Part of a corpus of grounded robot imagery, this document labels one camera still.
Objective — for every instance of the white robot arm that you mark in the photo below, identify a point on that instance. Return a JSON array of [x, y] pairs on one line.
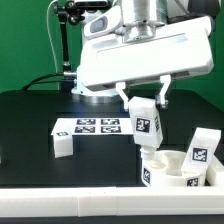
[[132, 20]]

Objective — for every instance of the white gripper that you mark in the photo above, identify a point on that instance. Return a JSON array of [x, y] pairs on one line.
[[180, 49]]

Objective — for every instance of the white marker sheet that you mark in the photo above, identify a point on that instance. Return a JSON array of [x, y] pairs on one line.
[[94, 126]]

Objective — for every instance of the black mounted camera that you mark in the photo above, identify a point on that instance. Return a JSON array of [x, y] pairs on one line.
[[92, 4]]

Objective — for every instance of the white front fence rail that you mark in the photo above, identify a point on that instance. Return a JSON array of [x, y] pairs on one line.
[[110, 201]]

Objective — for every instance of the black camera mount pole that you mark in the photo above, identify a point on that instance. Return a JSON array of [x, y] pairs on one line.
[[73, 15]]

